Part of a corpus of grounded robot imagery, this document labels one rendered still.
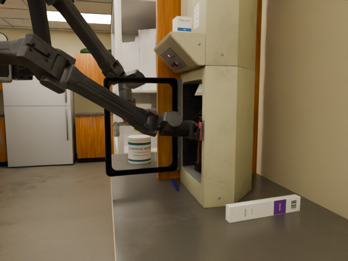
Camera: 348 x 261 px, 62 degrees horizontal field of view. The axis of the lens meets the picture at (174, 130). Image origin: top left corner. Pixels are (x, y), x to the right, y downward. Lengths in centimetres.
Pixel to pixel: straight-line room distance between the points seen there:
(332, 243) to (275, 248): 16
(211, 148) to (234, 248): 33
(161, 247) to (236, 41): 66
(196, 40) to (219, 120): 26
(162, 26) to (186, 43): 39
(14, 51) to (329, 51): 97
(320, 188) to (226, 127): 42
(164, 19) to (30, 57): 67
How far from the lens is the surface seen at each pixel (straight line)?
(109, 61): 124
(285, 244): 84
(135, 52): 231
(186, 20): 101
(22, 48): 85
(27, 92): 593
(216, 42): 97
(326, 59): 115
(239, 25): 102
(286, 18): 138
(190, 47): 94
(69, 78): 88
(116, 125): 116
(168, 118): 99
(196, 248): 77
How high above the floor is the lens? 131
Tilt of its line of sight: 7 degrees down
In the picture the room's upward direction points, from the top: straight up
